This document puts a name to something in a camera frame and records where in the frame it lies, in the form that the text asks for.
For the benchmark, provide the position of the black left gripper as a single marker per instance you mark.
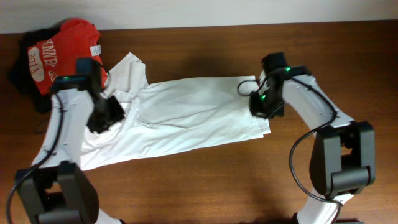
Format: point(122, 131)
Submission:
point(104, 117)

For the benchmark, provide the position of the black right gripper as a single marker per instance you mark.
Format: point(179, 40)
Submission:
point(259, 107)

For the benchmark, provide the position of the white t-shirt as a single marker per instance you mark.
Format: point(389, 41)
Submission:
point(171, 117)

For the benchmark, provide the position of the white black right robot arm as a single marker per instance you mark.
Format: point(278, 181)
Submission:
point(342, 163)

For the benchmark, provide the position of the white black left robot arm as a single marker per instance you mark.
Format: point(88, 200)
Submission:
point(55, 189)

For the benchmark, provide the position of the red folded t-shirt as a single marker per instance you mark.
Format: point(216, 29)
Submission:
point(57, 55)

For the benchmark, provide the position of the black folded t-shirt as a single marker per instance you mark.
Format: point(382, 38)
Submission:
point(19, 74)

